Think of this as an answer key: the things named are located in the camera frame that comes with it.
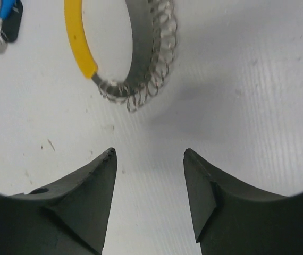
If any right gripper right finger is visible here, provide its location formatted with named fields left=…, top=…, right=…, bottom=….
left=183, top=149, right=303, bottom=254

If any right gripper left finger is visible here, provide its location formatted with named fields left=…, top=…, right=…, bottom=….
left=0, top=148, right=117, bottom=254

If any large keyring with yellow grip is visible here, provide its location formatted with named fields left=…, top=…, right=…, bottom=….
left=63, top=0, right=179, bottom=113

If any key bunch with blue fob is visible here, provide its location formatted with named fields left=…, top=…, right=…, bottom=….
left=0, top=0, right=23, bottom=55

